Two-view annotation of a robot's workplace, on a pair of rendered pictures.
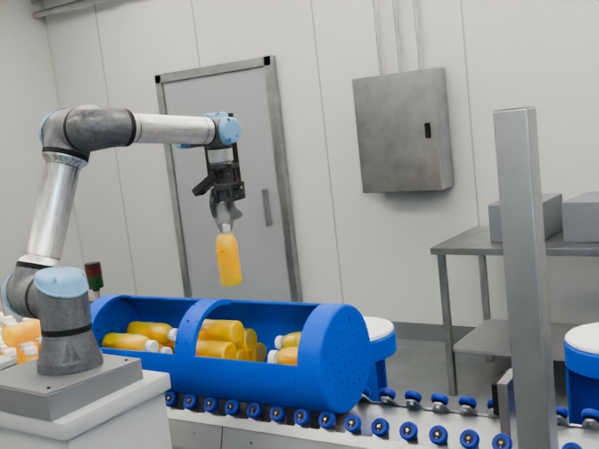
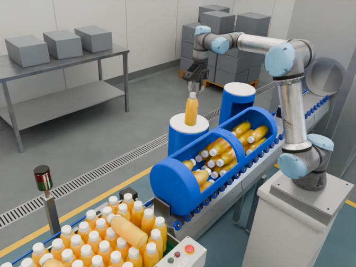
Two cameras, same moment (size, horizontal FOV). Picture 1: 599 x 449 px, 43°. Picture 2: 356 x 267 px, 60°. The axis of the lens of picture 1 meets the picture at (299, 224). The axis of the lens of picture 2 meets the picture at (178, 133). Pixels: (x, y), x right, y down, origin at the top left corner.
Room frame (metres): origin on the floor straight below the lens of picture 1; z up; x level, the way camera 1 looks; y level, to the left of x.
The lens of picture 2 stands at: (2.21, 1.75, 2.11)
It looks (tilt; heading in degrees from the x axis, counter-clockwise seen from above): 32 degrees down; 277
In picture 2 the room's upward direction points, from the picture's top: 3 degrees clockwise
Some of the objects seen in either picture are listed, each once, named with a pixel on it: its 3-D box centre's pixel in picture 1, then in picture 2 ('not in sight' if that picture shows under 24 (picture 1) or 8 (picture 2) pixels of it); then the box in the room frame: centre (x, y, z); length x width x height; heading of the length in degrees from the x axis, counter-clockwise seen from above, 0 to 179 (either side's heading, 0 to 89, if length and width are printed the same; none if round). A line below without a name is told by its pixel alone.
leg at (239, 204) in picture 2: not in sight; (240, 196); (1.89, -0.23, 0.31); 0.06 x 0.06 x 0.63; 58
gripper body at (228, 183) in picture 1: (225, 182); (199, 68); (2.31, 0.21, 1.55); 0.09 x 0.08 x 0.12; 56
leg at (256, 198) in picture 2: not in sight; (255, 205); (1.78, -0.16, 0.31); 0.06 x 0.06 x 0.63; 58
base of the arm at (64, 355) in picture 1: (68, 345); (310, 172); (1.74, 0.58, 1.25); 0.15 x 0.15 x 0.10
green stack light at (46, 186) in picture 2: (94, 281); (44, 182); (2.91, 0.82, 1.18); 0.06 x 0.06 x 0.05
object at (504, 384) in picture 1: (507, 407); (282, 117); (1.68, -0.43, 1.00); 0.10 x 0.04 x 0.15; 148
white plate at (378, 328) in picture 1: (350, 330); (189, 123); (2.37, -0.13, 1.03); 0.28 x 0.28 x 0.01
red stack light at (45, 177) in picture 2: (93, 270); (42, 174); (2.91, 0.82, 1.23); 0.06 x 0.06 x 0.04
